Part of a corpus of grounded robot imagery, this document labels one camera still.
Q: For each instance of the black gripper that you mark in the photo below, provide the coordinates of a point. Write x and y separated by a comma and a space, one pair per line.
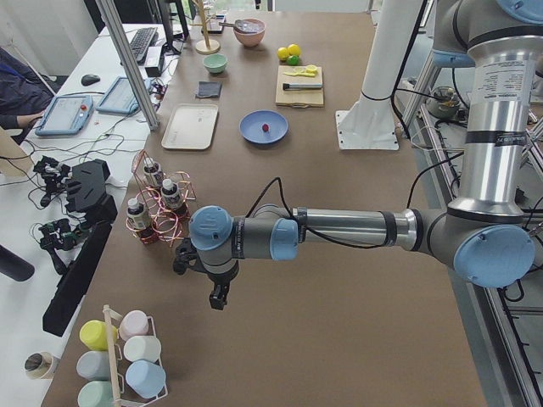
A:
220, 282

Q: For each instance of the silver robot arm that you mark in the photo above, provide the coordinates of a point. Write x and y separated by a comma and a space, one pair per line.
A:
481, 234

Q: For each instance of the blue plate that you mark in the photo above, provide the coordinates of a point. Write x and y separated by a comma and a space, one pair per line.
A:
250, 127

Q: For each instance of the pink cup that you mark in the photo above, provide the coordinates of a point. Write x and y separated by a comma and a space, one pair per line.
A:
134, 323

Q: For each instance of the white cup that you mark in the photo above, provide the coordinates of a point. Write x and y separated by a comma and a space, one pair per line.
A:
142, 348

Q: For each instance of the lower right drink bottle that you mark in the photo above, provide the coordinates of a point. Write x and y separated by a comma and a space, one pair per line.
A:
140, 221

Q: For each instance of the blue cup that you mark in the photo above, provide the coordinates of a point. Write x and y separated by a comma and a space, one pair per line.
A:
145, 378

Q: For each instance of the lower left drink bottle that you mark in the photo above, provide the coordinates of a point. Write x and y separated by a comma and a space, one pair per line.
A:
172, 198

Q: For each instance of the yellow cup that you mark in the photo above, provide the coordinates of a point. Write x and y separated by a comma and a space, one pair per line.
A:
93, 335

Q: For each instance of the top dark drink bottle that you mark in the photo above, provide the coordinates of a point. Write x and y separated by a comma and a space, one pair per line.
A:
153, 173

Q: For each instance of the grey cup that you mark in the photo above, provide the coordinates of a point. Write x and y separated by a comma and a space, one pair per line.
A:
94, 366

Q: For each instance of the green cup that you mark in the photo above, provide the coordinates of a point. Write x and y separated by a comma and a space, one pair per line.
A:
96, 394

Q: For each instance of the black angular stand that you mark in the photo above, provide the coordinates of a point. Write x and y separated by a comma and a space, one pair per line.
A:
76, 250

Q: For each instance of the cream rabbit tray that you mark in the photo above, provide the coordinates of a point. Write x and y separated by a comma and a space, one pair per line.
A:
190, 127

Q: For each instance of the tape roll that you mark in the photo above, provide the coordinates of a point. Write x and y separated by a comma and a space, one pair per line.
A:
41, 365

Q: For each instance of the grey folded cloth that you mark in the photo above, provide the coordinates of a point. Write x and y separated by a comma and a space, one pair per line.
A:
208, 89

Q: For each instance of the right teach pendant tablet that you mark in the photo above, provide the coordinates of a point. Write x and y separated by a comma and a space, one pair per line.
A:
119, 99

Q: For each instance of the teach pendant tablet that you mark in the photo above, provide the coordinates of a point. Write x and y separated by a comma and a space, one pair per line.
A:
65, 116
119, 99

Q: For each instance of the wooden cutting board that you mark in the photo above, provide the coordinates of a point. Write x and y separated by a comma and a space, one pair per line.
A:
308, 98

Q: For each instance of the green bowl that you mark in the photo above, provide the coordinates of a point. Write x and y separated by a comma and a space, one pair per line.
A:
215, 63

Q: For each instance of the left teach pendant tablet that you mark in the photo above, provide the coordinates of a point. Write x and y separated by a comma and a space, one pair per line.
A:
65, 116

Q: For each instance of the thick lemon half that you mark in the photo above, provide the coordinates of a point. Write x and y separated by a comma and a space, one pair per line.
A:
311, 68

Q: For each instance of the green lime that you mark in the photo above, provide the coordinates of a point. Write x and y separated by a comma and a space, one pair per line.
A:
293, 60

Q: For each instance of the wooden mug tree stand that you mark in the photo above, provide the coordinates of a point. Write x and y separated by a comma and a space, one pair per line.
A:
207, 46

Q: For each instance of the upper yellow lemon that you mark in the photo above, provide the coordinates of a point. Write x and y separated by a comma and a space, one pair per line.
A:
283, 54

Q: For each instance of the black computer mouse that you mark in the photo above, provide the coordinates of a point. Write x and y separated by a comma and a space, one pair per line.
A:
90, 79

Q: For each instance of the pink bowl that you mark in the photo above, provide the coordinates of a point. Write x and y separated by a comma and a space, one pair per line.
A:
251, 39

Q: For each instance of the black keyboard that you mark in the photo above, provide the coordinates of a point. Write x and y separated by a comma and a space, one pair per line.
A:
141, 42

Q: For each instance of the seated person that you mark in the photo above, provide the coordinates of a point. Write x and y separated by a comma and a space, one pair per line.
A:
24, 96

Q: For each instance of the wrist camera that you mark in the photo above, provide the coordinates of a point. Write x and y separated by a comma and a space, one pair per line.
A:
186, 257

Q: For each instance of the copper wire bottle rack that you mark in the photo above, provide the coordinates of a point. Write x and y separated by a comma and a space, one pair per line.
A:
167, 225

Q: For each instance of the white wire cup rack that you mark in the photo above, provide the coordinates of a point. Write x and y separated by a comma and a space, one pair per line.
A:
123, 394

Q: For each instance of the aluminium frame post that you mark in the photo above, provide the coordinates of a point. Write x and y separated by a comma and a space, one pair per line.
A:
115, 27

